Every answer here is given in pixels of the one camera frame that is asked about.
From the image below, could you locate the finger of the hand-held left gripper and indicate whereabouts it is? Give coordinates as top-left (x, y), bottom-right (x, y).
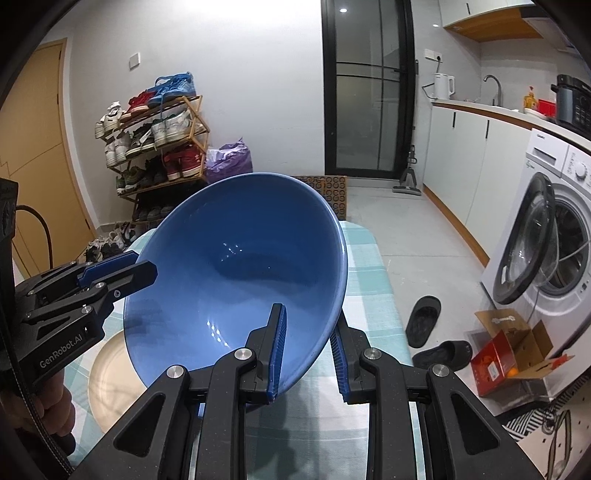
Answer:
top-left (14, 250), bottom-right (140, 305)
top-left (25, 260), bottom-right (158, 324)

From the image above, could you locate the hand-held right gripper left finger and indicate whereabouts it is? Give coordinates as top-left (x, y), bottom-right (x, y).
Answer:
top-left (81, 302), bottom-right (288, 480)

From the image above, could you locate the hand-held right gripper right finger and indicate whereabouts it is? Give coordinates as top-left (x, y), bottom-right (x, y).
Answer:
top-left (329, 314), bottom-right (520, 480)

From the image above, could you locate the beige plate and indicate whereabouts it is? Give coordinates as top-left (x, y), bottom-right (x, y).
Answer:
top-left (88, 333), bottom-right (155, 437)

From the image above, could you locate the dark blue bowl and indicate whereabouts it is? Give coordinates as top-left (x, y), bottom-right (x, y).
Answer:
top-left (122, 172), bottom-right (349, 414)

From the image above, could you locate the person's left hand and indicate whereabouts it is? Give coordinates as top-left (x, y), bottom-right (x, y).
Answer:
top-left (0, 376), bottom-right (75, 437)

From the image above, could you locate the pile of dark shoes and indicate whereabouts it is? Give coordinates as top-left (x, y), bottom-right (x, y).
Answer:
top-left (83, 222), bottom-right (139, 264)

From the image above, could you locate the teal checkered tablecloth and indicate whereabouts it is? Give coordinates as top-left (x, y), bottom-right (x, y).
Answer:
top-left (60, 222), bottom-right (428, 480)

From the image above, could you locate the black slipper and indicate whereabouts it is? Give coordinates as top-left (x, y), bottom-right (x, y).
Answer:
top-left (405, 295), bottom-right (443, 349)
top-left (412, 340), bottom-right (472, 372)

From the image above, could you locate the wooden door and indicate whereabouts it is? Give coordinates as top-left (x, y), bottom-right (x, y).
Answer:
top-left (0, 38), bottom-right (100, 278)

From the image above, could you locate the purple plastic bag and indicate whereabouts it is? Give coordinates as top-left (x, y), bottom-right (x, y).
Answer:
top-left (204, 137), bottom-right (254, 184)

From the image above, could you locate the shoe rack with shoes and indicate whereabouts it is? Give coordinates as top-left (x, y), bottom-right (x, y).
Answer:
top-left (95, 71), bottom-right (206, 222)

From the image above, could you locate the red carton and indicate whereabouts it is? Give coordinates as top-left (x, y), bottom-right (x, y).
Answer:
top-left (471, 330), bottom-right (539, 398)

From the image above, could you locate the patterned cardboard box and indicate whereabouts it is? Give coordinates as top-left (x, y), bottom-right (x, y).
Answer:
top-left (291, 174), bottom-right (348, 222)

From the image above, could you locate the stick vacuum cleaner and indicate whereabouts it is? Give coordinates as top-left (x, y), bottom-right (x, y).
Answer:
top-left (392, 60), bottom-right (423, 198)

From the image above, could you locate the open cardboard box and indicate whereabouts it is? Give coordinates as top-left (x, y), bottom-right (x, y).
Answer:
top-left (475, 308), bottom-right (577, 398)

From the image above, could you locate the black white rug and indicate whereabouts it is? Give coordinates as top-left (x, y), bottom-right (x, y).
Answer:
top-left (515, 383), bottom-right (591, 480)

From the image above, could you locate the white base cabinet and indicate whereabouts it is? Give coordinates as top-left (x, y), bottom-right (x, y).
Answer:
top-left (422, 99), bottom-right (539, 267)

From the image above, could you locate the black-framed glass door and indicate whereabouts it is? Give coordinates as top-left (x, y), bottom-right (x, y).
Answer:
top-left (322, 0), bottom-right (416, 178)

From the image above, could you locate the white electric kettle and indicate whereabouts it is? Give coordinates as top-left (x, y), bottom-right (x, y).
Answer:
top-left (431, 72), bottom-right (455, 101)

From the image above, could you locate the white washing machine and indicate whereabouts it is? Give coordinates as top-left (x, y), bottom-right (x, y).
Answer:
top-left (481, 129), bottom-right (591, 330)

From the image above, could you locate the metal faucet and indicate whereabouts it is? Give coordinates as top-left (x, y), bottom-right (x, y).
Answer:
top-left (483, 75), bottom-right (504, 106)

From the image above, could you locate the grey range hood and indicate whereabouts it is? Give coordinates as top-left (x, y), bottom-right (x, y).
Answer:
top-left (538, 17), bottom-right (583, 52)

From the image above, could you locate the white wall cabinet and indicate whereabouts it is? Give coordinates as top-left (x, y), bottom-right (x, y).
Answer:
top-left (438, 0), bottom-right (546, 43)

